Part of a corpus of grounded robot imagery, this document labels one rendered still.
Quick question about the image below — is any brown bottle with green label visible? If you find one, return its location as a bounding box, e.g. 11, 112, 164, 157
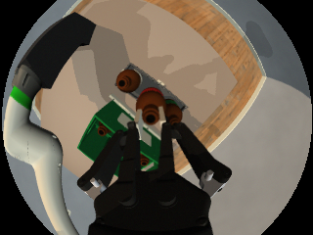
165, 99, 183, 125

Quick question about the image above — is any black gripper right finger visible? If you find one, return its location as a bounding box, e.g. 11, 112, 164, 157
156, 106, 232, 206

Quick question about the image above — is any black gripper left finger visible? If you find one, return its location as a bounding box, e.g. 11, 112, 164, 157
77, 109, 144, 206

